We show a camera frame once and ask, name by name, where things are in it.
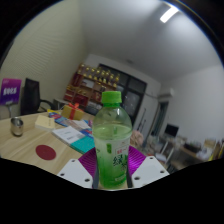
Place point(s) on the black office chair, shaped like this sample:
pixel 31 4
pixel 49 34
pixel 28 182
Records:
pixel 30 96

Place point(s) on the flat round red coaster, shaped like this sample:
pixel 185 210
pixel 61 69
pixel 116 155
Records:
pixel 45 152

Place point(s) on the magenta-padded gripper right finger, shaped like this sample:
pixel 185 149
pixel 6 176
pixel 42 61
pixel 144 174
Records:
pixel 136 160

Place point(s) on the white wall air conditioner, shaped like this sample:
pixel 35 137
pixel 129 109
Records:
pixel 166 93

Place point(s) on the cream book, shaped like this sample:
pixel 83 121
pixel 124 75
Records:
pixel 45 122

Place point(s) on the small steel cup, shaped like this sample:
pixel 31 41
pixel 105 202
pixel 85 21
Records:
pixel 16 127

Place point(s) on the blue and red book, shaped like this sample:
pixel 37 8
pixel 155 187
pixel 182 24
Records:
pixel 59 119

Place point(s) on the green drink bottle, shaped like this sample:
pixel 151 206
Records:
pixel 112 150

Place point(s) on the white book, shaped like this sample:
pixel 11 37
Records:
pixel 68 134

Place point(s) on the teal book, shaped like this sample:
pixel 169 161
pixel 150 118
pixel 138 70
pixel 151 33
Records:
pixel 83 145

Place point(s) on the wooden shelf unit with trophies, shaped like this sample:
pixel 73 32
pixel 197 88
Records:
pixel 88 88

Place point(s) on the black computer monitor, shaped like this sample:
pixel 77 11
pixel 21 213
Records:
pixel 171 130

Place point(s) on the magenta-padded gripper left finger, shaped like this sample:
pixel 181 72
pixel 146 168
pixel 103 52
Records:
pixel 87 160

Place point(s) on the black framed glass door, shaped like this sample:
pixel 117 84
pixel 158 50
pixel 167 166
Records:
pixel 133 96

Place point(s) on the ceiling tube light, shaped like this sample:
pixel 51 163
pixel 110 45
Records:
pixel 169 14

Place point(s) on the yellow gift box red ribbon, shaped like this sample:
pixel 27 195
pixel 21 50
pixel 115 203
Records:
pixel 72 112

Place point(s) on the pink flowers in white pot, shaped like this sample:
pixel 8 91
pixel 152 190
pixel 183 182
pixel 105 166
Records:
pixel 137 137

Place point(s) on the cluttered wooden side desk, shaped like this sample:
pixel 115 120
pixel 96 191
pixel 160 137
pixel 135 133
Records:
pixel 196 150

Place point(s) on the purple sign board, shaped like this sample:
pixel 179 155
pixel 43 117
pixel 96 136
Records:
pixel 10 91

